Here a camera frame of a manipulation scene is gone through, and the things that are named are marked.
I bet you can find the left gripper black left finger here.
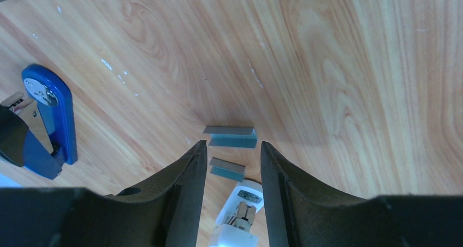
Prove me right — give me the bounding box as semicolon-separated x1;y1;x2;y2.
1;140;207;246

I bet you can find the blue stapler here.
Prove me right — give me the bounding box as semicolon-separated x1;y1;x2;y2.
1;64;78;180

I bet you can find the grey staple strip piece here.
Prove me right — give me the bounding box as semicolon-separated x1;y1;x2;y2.
203;126;258;149

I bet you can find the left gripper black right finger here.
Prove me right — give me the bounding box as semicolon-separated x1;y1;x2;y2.
260;142;462;246

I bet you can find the white stapler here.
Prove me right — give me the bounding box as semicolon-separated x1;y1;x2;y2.
208;179;264;247

